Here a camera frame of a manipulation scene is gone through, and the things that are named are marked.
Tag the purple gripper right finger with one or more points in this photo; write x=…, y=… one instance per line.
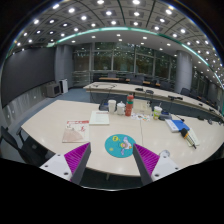
x=151, y=166

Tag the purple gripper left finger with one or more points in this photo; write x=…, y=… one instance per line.
x=69, y=166

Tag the round teal cartoon mouse pad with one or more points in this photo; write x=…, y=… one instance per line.
x=119, y=145

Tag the red and white magazine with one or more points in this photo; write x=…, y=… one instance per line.
x=76, y=131

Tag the colourful sticker sheet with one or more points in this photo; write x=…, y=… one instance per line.
x=141, y=117

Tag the black office chair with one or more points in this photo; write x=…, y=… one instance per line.
x=31, y=151

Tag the blue notebook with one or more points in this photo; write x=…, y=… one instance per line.
x=176, y=125

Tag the black and yellow marker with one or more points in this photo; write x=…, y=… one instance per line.
x=186, y=136

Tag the white paper booklet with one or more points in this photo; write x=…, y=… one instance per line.
x=99, y=118

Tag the green and white drink cup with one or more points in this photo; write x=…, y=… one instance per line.
x=157, y=112

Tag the red and green bottle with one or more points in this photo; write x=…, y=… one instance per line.
x=129, y=105

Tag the white paper cup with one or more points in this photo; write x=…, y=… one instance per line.
x=111, y=105

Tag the grey cabinet box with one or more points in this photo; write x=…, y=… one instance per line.
x=53, y=90

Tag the white air purifier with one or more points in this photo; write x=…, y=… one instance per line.
x=64, y=85

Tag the long curved back desk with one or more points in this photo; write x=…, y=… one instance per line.
x=148, y=92

